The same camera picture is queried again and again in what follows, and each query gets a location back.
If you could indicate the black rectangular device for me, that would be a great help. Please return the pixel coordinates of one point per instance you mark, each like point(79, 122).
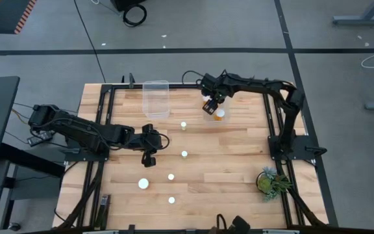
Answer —
point(104, 208)

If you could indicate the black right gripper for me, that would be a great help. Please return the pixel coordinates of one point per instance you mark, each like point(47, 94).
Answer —
point(213, 86)

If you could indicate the large orange pill bottle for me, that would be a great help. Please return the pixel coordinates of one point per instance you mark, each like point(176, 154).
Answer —
point(206, 98)
point(220, 113)
point(143, 183)

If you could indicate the potted succulent plant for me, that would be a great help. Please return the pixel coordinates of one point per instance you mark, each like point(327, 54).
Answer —
point(265, 183)

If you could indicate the white bottle cap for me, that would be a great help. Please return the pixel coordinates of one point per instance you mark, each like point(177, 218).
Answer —
point(171, 176)

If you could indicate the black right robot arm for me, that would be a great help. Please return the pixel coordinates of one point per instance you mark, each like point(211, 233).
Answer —
point(258, 85)

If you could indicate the black object with loop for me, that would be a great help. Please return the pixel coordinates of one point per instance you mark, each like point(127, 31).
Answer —
point(239, 225)

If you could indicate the grey table leg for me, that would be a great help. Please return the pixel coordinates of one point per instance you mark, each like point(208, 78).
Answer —
point(362, 20)

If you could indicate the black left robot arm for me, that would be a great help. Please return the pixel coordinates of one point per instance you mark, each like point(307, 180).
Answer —
point(86, 133)

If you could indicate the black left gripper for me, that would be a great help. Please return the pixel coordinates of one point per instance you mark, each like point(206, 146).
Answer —
point(151, 141)

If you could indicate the dark desk support beam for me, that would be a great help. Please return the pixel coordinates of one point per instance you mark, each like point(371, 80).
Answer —
point(28, 159)

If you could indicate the black power adapter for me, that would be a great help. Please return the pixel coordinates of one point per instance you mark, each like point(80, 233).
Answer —
point(40, 140)

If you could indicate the black box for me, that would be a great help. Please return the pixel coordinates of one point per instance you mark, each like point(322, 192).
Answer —
point(125, 4)

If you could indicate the black table frame rail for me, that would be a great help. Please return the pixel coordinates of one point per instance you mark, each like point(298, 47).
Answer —
point(180, 86)

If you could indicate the striped hazard floor mat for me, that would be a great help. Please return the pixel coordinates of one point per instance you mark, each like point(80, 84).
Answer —
point(2, 16)

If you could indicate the black caster wheel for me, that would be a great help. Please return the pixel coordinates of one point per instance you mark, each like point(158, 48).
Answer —
point(14, 226)

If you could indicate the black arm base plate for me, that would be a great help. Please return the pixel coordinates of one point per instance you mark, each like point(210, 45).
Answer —
point(305, 147)
point(75, 156)

